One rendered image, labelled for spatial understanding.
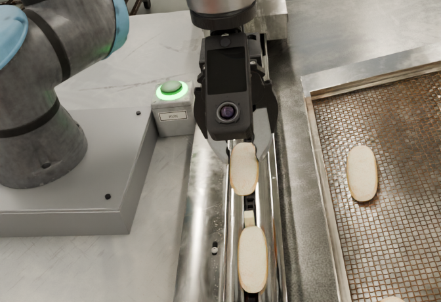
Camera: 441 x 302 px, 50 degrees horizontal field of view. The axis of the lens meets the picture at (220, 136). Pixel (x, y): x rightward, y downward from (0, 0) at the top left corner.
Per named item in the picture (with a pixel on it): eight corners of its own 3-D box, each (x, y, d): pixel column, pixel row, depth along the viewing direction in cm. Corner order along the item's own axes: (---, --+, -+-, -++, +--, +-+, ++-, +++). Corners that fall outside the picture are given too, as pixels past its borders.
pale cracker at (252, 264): (237, 228, 63) (237, 222, 62) (266, 226, 62) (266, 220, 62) (237, 295, 55) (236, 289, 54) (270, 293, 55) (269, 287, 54)
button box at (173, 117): (167, 127, 93) (155, 79, 86) (206, 123, 92) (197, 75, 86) (161, 154, 87) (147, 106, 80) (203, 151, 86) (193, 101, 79)
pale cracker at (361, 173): (346, 149, 65) (344, 142, 65) (374, 146, 64) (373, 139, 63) (348, 203, 58) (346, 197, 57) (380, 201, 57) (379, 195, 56)
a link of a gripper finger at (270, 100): (284, 123, 58) (268, 64, 53) (285, 131, 57) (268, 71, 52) (247, 132, 59) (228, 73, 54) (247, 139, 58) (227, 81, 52)
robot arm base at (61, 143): (-27, 184, 73) (-58, 134, 66) (25, 124, 84) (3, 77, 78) (59, 192, 69) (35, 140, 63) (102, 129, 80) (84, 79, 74)
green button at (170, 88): (163, 88, 85) (161, 81, 84) (184, 86, 85) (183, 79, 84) (160, 101, 82) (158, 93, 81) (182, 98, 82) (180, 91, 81)
